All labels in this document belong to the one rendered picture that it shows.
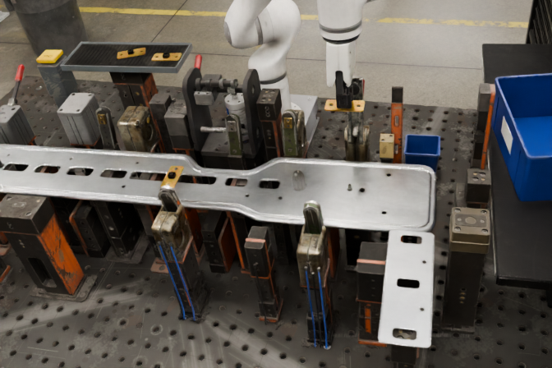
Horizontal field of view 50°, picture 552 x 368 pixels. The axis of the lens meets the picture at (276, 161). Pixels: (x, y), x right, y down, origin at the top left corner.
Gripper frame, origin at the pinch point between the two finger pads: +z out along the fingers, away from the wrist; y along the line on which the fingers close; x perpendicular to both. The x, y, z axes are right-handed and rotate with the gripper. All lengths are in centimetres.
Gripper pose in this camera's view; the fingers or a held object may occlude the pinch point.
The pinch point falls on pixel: (344, 96)
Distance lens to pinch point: 129.2
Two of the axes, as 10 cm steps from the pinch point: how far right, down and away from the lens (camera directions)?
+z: 1.2, 7.5, 6.5
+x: 9.7, 0.5, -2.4
